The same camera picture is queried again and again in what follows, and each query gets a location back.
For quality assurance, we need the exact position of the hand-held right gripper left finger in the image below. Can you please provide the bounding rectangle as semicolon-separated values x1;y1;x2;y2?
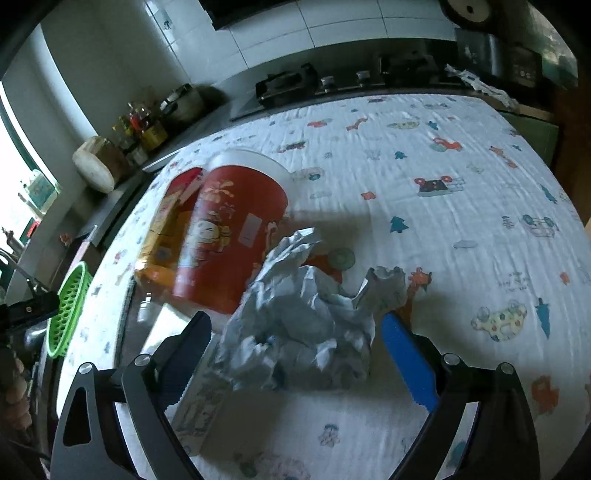
50;311;214;480

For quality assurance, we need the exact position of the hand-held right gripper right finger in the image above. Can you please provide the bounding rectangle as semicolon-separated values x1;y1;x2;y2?
381;311;541;480

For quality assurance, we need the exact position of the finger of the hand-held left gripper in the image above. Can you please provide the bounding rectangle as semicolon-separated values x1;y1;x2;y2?
0;295;62;325

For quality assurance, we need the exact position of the green plastic basket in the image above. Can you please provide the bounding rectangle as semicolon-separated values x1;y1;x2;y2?
46;262;93;360

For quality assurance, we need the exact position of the white blue milk carton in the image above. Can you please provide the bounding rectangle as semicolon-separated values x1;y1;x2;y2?
172;339;234;457

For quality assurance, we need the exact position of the grey paper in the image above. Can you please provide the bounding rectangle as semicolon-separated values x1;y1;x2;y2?
217;227;407;392

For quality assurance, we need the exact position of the red yellow carton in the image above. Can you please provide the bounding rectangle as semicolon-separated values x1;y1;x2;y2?
135;167;206;289

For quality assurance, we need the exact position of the large red paper cup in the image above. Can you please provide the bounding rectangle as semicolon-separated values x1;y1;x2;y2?
172;148;291;315

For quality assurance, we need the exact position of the person's left hand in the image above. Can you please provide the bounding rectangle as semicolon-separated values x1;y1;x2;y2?
0;351;33;432

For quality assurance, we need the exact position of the steel faucet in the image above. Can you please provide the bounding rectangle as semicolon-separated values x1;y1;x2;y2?
0;226;42;296

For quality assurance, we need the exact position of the white printed blanket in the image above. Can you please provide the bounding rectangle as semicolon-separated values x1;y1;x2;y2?
58;93;591;480

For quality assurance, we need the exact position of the dish soap bottle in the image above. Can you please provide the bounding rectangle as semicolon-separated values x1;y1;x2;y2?
25;170;61;213

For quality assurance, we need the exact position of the window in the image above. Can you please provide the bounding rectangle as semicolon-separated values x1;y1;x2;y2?
0;80;61;259

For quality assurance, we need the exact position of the round wooden cutting board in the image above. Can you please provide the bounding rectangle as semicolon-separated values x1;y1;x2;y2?
72;136;127;193

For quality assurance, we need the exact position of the yellow label oil bottle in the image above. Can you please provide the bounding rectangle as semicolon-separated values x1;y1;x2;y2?
141;117;169;151

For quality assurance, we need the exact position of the red top sauce bottle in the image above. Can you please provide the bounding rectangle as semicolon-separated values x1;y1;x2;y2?
127;104;144;139

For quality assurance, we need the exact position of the steel pot with lid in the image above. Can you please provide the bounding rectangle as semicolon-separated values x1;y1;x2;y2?
161;84;205;125

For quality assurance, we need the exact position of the green kitchen cabinet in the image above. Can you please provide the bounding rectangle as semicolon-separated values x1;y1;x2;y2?
501;111;561;169

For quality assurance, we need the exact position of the black gas stove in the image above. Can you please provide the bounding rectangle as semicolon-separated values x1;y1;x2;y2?
230;62;444;121

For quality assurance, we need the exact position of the white rag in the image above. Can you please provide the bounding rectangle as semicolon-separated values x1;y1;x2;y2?
444;65;520;109

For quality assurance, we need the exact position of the black rice cooker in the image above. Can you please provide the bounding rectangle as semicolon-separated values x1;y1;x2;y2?
438;0;544;83

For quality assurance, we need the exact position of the black range hood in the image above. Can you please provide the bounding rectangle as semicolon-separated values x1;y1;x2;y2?
198;0;301;31

